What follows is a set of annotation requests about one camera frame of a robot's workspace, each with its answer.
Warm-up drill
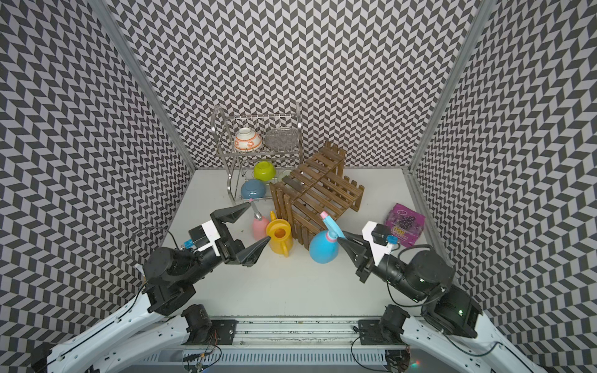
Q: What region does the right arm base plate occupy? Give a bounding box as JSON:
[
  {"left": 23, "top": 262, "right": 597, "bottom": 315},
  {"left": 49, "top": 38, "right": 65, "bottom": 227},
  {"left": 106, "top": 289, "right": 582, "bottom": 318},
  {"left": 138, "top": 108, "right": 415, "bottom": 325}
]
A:
[{"left": 357, "top": 319, "right": 404, "bottom": 346}]

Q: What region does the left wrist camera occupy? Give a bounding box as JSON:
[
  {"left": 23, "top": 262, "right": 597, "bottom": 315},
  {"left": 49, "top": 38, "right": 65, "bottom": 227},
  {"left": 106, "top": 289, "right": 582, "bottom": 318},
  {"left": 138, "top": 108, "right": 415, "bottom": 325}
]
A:
[{"left": 182, "top": 220, "right": 221, "bottom": 256}]

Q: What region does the metal dish rack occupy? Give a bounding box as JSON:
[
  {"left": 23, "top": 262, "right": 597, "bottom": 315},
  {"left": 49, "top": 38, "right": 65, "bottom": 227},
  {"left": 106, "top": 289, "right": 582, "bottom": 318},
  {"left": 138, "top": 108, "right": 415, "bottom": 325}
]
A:
[{"left": 209, "top": 101, "right": 305, "bottom": 205}]

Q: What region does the purple snack box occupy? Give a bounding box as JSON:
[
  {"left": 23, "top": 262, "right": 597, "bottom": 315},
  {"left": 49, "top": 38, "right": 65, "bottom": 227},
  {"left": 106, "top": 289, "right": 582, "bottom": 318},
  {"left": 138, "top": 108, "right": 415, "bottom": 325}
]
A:
[{"left": 384, "top": 204, "right": 425, "bottom": 247}]

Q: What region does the pink spray bottle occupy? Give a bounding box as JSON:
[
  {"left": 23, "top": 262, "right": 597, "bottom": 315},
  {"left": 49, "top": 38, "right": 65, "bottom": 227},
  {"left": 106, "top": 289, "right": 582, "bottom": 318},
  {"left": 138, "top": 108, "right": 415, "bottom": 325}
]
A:
[{"left": 250, "top": 199, "right": 270, "bottom": 241}]

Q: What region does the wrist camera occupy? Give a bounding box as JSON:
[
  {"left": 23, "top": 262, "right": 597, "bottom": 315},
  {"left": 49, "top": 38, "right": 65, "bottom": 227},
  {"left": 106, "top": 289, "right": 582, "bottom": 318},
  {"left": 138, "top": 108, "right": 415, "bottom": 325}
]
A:
[
  {"left": 362, "top": 222, "right": 399, "bottom": 266},
  {"left": 182, "top": 220, "right": 221, "bottom": 256}
]

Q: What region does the aluminium front rail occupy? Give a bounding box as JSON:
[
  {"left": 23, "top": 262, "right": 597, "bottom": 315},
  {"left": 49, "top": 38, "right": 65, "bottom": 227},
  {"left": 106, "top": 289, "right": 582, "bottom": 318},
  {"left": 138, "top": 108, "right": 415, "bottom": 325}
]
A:
[{"left": 111, "top": 316, "right": 495, "bottom": 351}]

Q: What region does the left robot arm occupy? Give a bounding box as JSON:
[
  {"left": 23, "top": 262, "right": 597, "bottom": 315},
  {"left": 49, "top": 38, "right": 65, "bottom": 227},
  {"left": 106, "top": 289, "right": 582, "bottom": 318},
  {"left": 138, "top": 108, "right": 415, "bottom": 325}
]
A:
[{"left": 28, "top": 202, "right": 270, "bottom": 372}]

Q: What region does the wooden slatted shelf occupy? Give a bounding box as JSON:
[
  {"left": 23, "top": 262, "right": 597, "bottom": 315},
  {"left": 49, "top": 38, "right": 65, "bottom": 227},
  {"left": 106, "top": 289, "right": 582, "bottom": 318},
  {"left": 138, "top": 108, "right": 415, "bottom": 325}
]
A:
[{"left": 270, "top": 141, "right": 365, "bottom": 249}]

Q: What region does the blue spray bottle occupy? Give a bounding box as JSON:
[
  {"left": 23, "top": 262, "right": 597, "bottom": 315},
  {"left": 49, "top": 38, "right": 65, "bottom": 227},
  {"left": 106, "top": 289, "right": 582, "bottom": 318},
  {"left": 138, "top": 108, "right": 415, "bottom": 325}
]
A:
[{"left": 309, "top": 211, "right": 345, "bottom": 264}]

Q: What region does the grey glass plate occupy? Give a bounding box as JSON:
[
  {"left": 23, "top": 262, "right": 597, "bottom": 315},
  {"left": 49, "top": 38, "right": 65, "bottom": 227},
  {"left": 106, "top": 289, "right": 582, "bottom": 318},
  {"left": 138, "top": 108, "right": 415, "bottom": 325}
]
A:
[{"left": 264, "top": 127, "right": 300, "bottom": 152}]

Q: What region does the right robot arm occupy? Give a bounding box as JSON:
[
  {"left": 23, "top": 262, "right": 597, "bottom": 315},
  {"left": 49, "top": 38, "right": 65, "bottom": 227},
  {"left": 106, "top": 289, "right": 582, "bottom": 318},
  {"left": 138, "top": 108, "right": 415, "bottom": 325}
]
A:
[{"left": 338, "top": 233, "right": 545, "bottom": 372}]

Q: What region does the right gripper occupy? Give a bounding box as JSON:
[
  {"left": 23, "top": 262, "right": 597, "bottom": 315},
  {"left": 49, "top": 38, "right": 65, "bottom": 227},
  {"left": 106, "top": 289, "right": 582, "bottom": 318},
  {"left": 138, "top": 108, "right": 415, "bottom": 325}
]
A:
[{"left": 337, "top": 232, "right": 425, "bottom": 302}]

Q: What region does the white orange patterned bowl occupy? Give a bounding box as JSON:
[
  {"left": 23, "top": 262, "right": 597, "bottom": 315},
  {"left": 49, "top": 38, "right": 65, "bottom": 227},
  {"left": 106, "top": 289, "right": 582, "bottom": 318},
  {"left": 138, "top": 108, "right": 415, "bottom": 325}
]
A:
[{"left": 234, "top": 127, "right": 263, "bottom": 152}]

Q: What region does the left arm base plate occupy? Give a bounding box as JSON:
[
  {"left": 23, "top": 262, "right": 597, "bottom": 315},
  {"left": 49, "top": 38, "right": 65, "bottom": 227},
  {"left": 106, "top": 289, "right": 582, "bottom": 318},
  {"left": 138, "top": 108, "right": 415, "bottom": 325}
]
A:
[{"left": 184, "top": 320, "right": 238, "bottom": 346}]

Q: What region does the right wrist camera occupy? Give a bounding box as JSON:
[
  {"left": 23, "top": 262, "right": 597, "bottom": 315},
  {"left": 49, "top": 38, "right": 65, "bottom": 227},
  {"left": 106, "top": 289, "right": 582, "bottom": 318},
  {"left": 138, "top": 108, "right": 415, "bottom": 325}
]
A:
[{"left": 362, "top": 222, "right": 399, "bottom": 266}]

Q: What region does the blue bowl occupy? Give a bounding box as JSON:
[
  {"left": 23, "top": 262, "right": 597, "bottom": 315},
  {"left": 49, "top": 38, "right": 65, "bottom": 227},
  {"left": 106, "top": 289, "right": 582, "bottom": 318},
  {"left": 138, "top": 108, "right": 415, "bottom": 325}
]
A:
[{"left": 241, "top": 179, "right": 266, "bottom": 200}]

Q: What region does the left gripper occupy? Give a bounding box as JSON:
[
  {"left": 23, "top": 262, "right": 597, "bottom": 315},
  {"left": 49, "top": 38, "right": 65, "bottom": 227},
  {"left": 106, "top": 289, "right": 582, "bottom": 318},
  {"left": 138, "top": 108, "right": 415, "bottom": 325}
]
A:
[{"left": 183, "top": 201, "right": 270, "bottom": 284}]

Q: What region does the yellow watering can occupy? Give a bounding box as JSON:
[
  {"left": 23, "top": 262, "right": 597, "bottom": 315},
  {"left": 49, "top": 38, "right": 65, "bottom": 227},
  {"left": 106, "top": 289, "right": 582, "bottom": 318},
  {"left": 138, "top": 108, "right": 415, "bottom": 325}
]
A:
[{"left": 266, "top": 211, "right": 294, "bottom": 257}]

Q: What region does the lime green bowl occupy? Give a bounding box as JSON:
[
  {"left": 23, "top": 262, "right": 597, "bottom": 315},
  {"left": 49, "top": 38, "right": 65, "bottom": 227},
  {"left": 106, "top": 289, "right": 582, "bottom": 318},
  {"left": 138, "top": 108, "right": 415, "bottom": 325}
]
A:
[{"left": 253, "top": 161, "right": 277, "bottom": 182}]

